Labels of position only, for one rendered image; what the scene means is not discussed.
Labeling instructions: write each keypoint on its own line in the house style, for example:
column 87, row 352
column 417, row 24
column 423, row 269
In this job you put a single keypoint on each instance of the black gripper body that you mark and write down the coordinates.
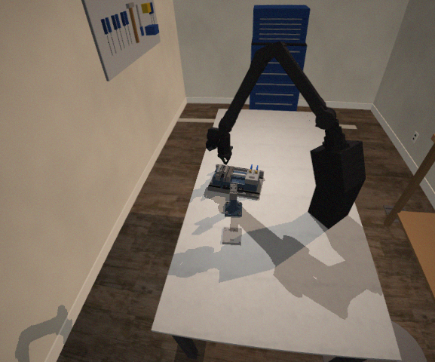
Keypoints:
column 227, row 152

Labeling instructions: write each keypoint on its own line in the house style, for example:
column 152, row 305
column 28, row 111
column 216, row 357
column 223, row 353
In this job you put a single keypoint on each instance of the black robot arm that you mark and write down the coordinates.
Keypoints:
column 325, row 116

